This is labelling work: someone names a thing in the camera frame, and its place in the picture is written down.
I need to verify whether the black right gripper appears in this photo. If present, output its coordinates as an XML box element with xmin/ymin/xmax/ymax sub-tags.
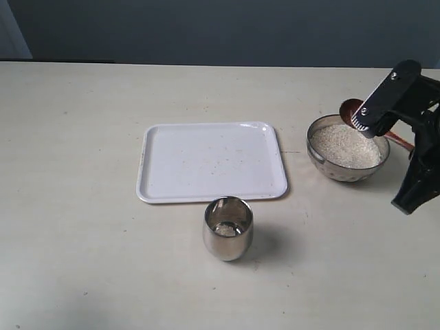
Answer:
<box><xmin>351</xmin><ymin>60</ymin><xmax>439</xmax><ymax>215</ymax></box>

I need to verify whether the brown wooden spoon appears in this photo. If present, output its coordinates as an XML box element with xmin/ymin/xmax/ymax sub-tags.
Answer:
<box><xmin>339</xmin><ymin>98</ymin><xmax>414</xmax><ymax>153</ymax></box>

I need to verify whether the shiny metal cup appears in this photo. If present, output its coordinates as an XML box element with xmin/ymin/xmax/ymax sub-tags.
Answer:
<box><xmin>202</xmin><ymin>196</ymin><xmax>254</xmax><ymax>262</ymax></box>

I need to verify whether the steel bowl of rice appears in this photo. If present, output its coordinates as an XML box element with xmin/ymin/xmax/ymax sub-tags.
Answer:
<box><xmin>307</xmin><ymin>115</ymin><xmax>391</xmax><ymax>183</ymax></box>

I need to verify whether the white rectangular tray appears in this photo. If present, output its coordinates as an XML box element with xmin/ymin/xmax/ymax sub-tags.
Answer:
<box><xmin>136</xmin><ymin>122</ymin><xmax>288</xmax><ymax>204</ymax></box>

